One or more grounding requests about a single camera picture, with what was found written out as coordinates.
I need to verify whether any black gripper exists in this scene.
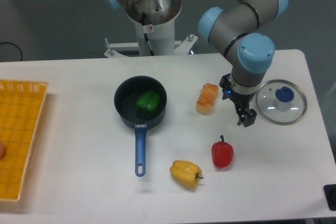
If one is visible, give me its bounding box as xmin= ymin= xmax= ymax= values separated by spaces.
xmin=228 ymin=89 xmax=257 ymax=127

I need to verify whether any black cable on pedestal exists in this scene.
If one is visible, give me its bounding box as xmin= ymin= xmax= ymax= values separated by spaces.
xmin=141 ymin=12 xmax=156 ymax=57

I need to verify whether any dark saucepan blue handle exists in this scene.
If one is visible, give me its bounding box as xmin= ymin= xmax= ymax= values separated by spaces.
xmin=114 ymin=76 xmax=167 ymax=177

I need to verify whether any black floor cable loop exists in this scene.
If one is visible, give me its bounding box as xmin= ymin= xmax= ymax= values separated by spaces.
xmin=0 ymin=41 xmax=23 ymax=62

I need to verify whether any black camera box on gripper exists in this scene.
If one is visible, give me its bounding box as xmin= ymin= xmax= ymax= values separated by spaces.
xmin=219 ymin=73 xmax=232 ymax=100

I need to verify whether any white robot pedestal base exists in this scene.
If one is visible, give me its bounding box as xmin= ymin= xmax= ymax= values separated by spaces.
xmin=104 ymin=0 xmax=198 ymax=58

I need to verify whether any yellow woven basket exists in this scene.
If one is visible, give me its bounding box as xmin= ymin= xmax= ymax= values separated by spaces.
xmin=1 ymin=79 xmax=48 ymax=202

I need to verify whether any glass pot lid blue knob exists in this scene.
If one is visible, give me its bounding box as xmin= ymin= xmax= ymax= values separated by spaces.
xmin=255 ymin=79 xmax=307 ymax=125

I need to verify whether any yellow bell pepper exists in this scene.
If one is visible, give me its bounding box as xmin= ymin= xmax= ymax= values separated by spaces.
xmin=170 ymin=160 xmax=204 ymax=190

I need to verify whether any orange toy bread loaf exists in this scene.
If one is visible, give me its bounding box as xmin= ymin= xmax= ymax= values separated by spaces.
xmin=196 ymin=83 xmax=218 ymax=114

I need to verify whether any black device at table edge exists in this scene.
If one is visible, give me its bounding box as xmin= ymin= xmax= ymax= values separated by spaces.
xmin=323 ymin=184 xmax=336 ymax=211

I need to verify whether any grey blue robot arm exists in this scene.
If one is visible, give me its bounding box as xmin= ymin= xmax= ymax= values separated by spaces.
xmin=106 ymin=0 xmax=288 ymax=127

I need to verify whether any green bell pepper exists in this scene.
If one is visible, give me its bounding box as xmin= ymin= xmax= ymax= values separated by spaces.
xmin=135 ymin=90 xmax=161 ymax=119

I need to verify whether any red bell pepper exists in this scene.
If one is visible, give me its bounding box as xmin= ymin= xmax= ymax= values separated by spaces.
xmin=212 ymin=135 xmax=234 ymax=168

